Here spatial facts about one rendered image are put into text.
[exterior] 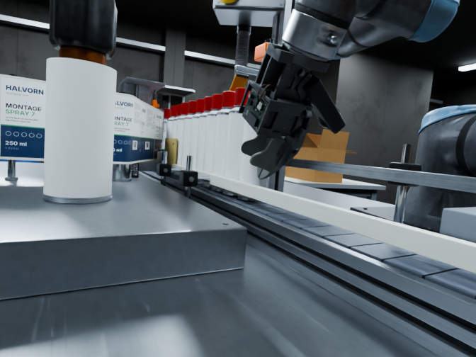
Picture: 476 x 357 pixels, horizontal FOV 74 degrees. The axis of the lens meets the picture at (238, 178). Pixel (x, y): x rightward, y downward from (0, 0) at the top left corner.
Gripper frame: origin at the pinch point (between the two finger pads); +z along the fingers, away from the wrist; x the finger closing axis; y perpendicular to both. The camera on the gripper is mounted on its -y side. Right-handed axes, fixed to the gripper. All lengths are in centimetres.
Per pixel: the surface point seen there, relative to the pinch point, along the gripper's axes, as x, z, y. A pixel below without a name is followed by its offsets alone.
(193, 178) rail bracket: -8.9, 8.3, 8.5
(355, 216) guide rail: 21.4, -9.7, 4.6
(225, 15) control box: -40.6, -17.1, -2.4
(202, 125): -24.5, 4.7, 2.6
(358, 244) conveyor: 22.5, -6.6, 3.0
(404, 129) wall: -306, 102, -513
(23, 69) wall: -463, 167, 80
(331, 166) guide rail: 9.6, -8.1, -2.5
